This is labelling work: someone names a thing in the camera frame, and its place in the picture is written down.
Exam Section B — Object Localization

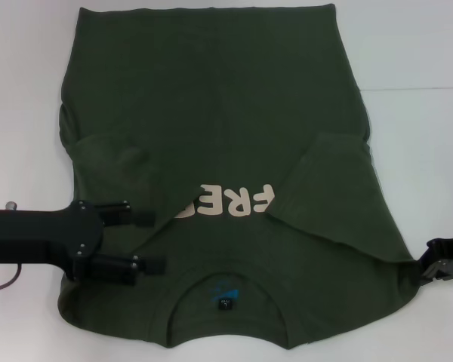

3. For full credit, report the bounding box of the left gripper cable with connector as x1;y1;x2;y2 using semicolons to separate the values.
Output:
0;201;24;292

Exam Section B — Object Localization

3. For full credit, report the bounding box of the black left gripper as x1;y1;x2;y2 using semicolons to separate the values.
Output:
0;199;168;287

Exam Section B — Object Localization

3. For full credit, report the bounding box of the dark green FREE t-shirt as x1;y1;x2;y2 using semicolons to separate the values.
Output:
56;2;426;351

